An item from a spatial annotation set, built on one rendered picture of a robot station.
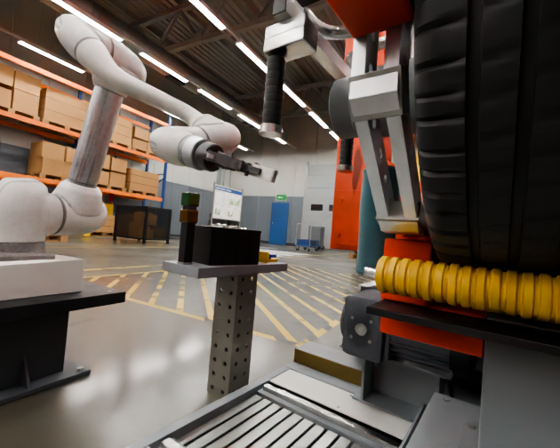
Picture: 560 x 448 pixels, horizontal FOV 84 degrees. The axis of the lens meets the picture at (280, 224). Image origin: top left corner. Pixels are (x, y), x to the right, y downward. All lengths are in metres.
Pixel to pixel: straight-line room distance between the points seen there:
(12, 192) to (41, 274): 0.28
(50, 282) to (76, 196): 0.34
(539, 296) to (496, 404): 0.20
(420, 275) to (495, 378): 0.20
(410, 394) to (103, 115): 1.41
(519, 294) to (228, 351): 0.86
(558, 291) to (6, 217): 1.35
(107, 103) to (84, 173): 0.28
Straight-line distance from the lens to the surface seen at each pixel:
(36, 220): 1.33
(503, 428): 0.63
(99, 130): 1.41
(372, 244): 0.75
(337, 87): 0.71
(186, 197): 0.94
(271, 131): 0.60
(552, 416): 0.62
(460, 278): 0.49
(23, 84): 10.88
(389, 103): 0.42
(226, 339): 1.12
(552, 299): 0.49
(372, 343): 0.94
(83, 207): 1.41
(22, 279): 1.24
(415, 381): 1.11
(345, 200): 1.17
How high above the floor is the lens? 0.56
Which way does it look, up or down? 2 degrees up
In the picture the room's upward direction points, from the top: 5 degrees clockwise
